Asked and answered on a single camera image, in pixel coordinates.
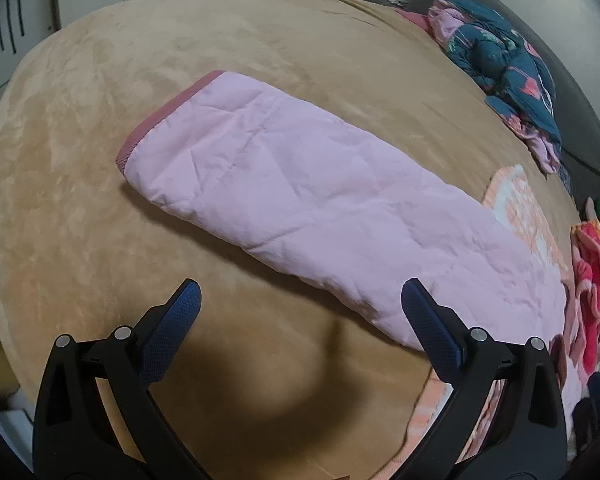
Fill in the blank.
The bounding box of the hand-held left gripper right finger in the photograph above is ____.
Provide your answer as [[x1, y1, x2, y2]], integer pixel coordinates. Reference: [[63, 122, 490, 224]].
[[401, 278, 567, 480]]

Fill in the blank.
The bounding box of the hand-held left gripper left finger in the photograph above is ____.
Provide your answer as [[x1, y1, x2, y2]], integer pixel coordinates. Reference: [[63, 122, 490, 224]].
[[32, 279, 212, 480]]

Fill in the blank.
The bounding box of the pink quilt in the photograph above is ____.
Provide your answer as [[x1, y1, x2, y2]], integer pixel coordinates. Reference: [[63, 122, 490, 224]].
[[115, 70, 583, 413]]

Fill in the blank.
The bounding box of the orange checked fleece blanket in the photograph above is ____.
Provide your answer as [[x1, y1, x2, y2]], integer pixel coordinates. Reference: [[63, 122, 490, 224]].
[[405, 164, 578, 467]]

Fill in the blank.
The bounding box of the pink ruffled fleece blanket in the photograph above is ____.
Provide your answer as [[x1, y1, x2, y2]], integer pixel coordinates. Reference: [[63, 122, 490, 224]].
[[570, 220, 600, 377]]

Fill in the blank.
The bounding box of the dark cloth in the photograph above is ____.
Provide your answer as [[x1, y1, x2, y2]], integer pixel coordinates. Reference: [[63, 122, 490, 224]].
[[572, 372, 600, 463]]

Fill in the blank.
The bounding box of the tan bed blanket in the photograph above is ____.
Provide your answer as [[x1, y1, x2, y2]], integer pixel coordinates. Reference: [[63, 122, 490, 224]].
[[0, 0, 581, 480]]

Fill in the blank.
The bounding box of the blue flamingo print quilt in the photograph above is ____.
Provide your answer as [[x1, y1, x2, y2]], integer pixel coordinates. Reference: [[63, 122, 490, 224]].
[[426, 0, 564, 176]]

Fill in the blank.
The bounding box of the grey padded headboard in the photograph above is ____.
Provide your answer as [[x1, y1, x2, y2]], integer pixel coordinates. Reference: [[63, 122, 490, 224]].
[[350, 0, 600, 197]]

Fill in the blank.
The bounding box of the maroon pillow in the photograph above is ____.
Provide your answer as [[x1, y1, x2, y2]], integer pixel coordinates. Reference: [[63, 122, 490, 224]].
[[396, 7, 433, 32]]

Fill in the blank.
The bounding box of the white wardrobe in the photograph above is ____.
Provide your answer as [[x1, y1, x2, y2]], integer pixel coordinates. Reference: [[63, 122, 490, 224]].
[[0, 0, 286, 107]]

